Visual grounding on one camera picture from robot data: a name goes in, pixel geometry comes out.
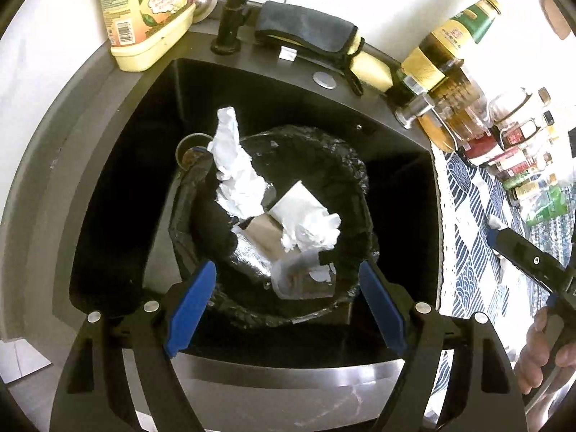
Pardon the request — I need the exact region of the yellow dish soap bottle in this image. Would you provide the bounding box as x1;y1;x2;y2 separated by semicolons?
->
100;0;195;72

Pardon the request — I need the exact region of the silver foil wrapper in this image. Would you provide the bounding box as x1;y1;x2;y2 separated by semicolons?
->
229;226;273;285

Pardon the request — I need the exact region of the white tissue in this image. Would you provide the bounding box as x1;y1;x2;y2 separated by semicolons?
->
208;106;271;220
267;180;342;253

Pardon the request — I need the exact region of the round sink hole cover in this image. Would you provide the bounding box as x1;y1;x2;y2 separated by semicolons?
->
312;71;337;90

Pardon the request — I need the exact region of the black kitchen faucet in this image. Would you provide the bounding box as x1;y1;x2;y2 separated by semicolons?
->
211;0;248;56

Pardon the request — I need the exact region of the person right hand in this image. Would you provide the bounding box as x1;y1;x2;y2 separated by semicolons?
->
514;307;576;395

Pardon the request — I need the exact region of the black round cloth ball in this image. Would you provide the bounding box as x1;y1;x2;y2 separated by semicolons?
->
189;199;237;262

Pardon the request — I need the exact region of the steel soap dispenser pump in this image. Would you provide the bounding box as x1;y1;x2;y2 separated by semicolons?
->
395;93;458;151

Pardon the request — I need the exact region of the black kitchen sink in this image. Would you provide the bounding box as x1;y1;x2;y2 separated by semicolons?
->
1;31;440;368

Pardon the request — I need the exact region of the soy sauce jug white label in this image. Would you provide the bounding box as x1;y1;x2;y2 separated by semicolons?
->
462;87;551;166

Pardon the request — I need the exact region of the white plush toy orange collar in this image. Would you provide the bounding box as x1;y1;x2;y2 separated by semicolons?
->
487;215;505;230

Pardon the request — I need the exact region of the blue white patterned tablecloth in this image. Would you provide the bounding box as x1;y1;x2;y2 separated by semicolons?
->
432;146;549;364

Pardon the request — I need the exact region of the black trash bag bin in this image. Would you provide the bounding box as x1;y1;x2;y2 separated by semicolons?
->
169;126;377;329

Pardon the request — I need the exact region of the yellow sponge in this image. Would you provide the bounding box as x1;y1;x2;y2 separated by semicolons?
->
347;35;393;93

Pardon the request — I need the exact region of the green plastic bag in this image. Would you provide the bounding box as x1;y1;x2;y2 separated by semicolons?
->
524;185;568;227

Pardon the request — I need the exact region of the cardboard paper roll tube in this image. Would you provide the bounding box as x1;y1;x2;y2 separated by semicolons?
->
244;213;285;260

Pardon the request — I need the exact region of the green label bottle behind jug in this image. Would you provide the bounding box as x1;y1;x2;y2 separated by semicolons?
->
387;0;502;105

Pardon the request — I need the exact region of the large cooking oil jug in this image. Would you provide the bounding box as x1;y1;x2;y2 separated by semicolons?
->
419;68;489;152

